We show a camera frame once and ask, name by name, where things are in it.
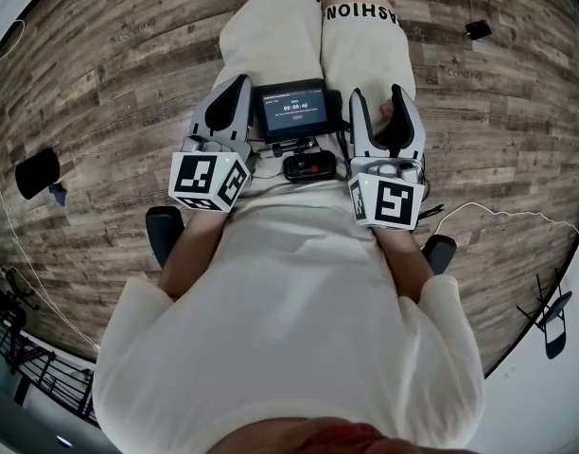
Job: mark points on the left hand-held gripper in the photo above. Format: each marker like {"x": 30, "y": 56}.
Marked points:
{"x": 195, "y": 182}

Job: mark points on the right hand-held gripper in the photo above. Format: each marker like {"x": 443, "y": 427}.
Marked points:
{"x": 393, "y": 204}

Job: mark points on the person's left forearm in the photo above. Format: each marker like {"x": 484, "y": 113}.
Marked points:
{"x": 190, "y": 253}

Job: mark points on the person's right forearm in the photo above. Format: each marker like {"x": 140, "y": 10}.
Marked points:
{"x": 405, "y": 267}

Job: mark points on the small black monitor screen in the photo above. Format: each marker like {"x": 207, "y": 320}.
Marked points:
{"x": 294, "y": 111}

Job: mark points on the small black box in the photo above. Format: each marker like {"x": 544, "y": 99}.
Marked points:
{"x": 478, "y": 29}

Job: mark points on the blue cloth scrap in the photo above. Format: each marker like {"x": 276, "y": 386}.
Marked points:
{"x": 58, "y": 194}

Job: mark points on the black round bin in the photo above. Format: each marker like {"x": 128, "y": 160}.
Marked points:
{"x": 36, "y": 174}

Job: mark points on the beige t-shirt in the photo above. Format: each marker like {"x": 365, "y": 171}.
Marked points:
{"x": 289, "y": 324}

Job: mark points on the black folding chair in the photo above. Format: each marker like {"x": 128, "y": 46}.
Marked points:
{"x": 554, "y": 319}

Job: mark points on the person's face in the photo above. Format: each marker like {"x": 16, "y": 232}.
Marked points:
{"x": 318, "y": 442}

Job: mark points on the black metal rack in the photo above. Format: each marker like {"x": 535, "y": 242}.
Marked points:
{"x": 34, "y": 367}

